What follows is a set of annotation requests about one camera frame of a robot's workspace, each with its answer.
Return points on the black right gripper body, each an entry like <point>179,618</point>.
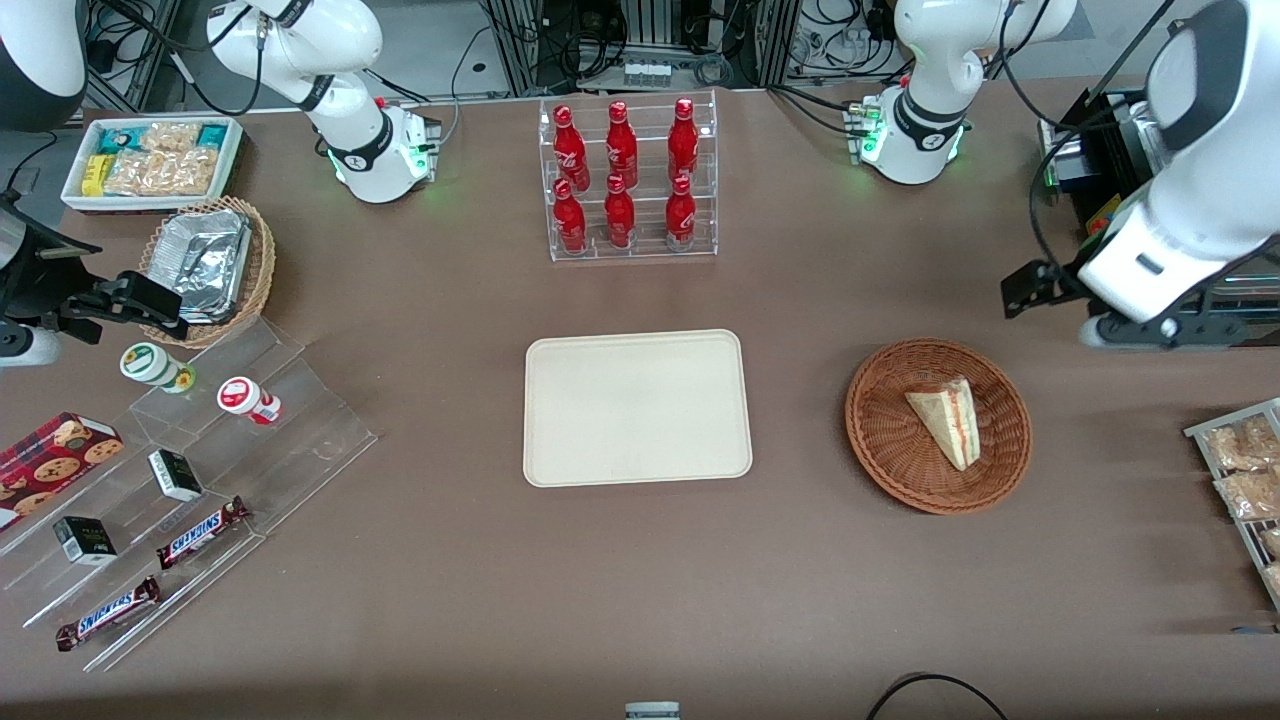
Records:
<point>35,280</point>

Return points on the triangle sandwich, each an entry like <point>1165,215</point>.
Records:
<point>945,420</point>

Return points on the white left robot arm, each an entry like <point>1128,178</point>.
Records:
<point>1200,200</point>

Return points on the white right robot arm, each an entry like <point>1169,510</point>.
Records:
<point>335,35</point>

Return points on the light tan wicker basket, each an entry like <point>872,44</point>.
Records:
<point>262,270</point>

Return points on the tray of packaged pastries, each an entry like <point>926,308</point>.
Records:
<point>1200,432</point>

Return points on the brown round wicker basket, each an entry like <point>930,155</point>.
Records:
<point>890,450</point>

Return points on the beige plastic tray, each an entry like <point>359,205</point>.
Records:
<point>635,410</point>

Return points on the green lidded white cup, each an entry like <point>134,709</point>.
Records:
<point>150,364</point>

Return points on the stack of foil trays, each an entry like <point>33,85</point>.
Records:
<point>205,260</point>

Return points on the clear rice cracker bag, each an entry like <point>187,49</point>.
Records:
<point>160,172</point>
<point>170,136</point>

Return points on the yellow snack pack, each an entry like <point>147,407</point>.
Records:
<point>95,175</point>

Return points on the black hot dog machine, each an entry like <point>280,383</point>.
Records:
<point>1105,150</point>

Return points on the red lidded white cup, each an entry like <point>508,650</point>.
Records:
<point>243,397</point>

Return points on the red plaid cookie box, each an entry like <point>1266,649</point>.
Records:
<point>50,465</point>

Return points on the white rectangular snack bin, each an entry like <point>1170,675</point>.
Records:
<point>235,160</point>

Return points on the teal snack pack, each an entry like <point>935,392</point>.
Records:
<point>118,139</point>
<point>212,135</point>

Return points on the small black box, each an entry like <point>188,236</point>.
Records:
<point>176,476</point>
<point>85,541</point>

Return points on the clear acrylic stepped shelf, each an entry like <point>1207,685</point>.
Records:
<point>300,440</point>

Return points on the Snickers chocolate bar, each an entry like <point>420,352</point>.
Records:
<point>200,533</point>
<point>108,614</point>

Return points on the clear bagged pastry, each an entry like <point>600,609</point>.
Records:
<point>1270,542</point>
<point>1240,445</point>
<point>1273,580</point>
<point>1250,495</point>

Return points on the red soda bottle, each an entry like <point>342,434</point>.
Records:
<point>570,150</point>
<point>683,142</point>
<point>621,148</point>
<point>620,218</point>
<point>570,222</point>
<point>680,218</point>

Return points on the clear acrylic bottle rack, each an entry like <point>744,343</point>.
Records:
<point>648,215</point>

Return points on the white power strip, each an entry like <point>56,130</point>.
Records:
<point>646,73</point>

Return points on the small grey device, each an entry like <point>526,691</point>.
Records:
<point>652,711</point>

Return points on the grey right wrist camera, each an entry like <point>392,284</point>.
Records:
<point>25,347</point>

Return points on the aluminium frame rack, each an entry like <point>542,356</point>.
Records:
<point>640,30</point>

